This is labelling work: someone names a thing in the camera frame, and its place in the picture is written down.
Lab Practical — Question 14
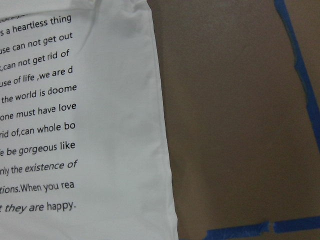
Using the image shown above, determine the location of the white long-sleeve printed shirt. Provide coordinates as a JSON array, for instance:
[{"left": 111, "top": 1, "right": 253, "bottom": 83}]
[{"left": 0, "top": 0, "right": 178, "bottom": 240}]

